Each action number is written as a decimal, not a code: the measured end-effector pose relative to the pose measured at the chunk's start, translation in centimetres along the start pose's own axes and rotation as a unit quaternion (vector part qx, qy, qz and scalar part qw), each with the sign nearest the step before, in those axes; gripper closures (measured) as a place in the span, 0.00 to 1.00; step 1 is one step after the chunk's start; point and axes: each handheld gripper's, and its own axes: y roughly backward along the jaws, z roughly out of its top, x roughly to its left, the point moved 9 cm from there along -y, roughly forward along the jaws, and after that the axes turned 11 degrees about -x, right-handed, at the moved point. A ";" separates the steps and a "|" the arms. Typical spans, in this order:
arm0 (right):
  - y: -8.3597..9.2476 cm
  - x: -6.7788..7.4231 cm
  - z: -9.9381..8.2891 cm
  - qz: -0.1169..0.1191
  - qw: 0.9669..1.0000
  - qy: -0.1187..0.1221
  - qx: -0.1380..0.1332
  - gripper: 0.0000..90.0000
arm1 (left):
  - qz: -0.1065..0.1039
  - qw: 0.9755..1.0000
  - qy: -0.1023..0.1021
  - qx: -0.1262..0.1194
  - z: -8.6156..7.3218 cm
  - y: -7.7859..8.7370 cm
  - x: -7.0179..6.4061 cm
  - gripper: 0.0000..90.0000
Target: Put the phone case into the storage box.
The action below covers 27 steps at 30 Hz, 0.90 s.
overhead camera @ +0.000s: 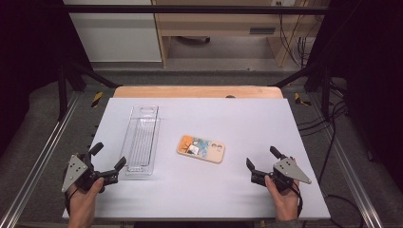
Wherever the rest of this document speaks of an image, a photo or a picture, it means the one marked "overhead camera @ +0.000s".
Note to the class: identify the beige patterned phone case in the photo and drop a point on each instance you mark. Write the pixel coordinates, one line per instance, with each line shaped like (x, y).
(202, 149)

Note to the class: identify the black horizontal frame bar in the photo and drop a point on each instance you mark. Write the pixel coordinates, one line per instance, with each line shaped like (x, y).
(190, 9)

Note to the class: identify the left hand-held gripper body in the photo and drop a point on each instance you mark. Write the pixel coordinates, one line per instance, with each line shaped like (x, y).
(76, 171)

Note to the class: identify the light wooden desk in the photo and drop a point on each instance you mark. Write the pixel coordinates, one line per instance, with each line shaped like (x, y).
(215, 23)

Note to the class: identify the person's right hand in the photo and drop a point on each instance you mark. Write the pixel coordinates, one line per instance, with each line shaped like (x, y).
(285, 202)

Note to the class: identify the wooden table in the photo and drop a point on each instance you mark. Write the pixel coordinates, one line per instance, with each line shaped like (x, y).
(190, 91)

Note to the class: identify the white cabinet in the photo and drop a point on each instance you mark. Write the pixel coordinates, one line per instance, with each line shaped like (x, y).
(117, 38)

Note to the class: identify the black curtain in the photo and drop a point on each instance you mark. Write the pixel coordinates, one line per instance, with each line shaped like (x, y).
(370, 63)
(28, 47)

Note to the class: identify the black metal stand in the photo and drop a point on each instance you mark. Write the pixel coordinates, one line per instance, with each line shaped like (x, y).
(324, 91)
(63, 91)

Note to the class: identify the aluminium frame rail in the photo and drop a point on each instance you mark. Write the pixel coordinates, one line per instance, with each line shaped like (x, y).
(348, 171)
(38, 164)

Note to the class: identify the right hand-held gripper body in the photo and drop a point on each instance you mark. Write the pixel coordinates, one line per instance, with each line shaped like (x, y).
(290, 171)

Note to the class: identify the white table board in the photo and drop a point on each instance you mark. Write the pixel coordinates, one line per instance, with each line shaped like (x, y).
(206, 190)

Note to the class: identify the yellow black tape strip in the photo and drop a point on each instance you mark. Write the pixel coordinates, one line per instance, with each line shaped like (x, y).
(97, 99)
(299, 99)

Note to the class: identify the clear plastic tray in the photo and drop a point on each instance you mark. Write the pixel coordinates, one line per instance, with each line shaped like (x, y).
(141, 139)

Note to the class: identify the person's left hand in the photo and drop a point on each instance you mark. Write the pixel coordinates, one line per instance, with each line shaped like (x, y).
(83, 204)

